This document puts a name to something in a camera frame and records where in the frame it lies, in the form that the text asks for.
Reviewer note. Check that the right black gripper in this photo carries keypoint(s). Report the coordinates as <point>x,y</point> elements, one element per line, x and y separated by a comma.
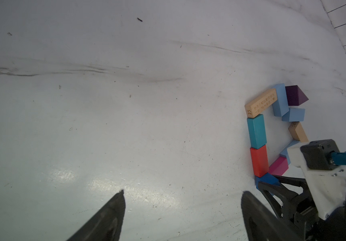
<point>293,204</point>

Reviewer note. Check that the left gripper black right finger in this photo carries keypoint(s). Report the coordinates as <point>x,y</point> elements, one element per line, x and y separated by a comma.
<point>261,224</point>

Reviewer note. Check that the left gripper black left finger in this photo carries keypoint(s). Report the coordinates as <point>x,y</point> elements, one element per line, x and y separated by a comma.
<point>106,224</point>

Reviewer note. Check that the dark blue cube block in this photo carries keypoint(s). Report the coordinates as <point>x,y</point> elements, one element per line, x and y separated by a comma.
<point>267,178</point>

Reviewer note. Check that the magenta block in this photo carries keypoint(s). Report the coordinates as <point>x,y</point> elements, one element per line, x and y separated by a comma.
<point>279,166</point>

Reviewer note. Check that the red block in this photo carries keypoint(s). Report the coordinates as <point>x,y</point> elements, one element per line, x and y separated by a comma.
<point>259,161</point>

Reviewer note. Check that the tan wooden block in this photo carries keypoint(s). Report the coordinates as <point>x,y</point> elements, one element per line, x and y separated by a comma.
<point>297,132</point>
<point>260,103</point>

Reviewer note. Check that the teal block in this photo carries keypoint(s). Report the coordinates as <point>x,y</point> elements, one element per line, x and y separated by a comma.
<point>257,133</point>

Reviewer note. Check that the purple pentagon block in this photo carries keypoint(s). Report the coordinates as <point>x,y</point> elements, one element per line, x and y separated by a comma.
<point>295,96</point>

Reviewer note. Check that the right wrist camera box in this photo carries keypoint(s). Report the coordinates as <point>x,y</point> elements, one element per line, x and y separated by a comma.
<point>324,169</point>

